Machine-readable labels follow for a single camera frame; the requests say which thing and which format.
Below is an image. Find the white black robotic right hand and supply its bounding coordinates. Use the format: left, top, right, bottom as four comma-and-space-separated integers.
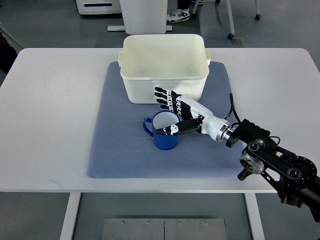
154, 87, 231, 142

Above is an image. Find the blue enamel mug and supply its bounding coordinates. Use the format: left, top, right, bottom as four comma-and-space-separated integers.
142, 110, 180, 151

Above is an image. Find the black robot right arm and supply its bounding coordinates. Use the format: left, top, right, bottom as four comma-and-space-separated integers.
216, 119, 320, 223

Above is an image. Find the white plastic box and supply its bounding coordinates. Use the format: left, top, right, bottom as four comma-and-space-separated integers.
118, 34, 211, 104

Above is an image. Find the blue textured mat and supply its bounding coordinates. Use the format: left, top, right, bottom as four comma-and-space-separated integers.
87, 62, 245, 179

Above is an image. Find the white green sneaker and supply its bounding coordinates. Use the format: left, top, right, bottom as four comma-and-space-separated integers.
166, 8, 190, 23

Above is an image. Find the right white table leg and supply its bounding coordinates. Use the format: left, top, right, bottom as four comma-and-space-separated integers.
244, 193, 265, 240

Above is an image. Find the white table leg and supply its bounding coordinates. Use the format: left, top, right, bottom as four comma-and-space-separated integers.
244, 193, 265, 240
59, 192, 81, 240

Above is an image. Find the white rolling stand leg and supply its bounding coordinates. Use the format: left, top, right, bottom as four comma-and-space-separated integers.
226, 0, 261, 40

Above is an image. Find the white cabinet with slot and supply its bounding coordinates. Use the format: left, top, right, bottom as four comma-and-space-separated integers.
75, 0, 122, 15

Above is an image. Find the left white table leg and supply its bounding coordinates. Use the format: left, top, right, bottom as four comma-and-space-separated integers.
59, 192, 81, 240

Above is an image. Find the dark object at left edge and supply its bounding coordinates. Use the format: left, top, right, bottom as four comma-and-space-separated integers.
0, 24, 24, 74

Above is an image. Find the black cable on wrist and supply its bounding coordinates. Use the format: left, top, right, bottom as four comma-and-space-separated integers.
224, 93, 242, 125

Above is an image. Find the white pedestal column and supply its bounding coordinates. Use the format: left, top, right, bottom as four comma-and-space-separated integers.
107, 0, 173, 35

